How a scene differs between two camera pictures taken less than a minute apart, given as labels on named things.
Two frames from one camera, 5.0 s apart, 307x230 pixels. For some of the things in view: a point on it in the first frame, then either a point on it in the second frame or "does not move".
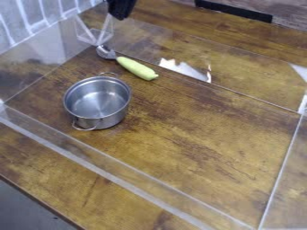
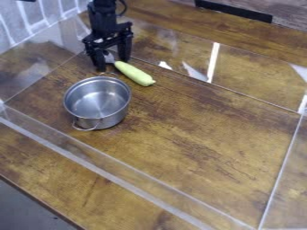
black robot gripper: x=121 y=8 → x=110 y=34
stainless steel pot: x=98 y=101 does not move
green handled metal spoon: x=141 y=71 → x=134 y=74
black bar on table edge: x=249 y=14 does not move
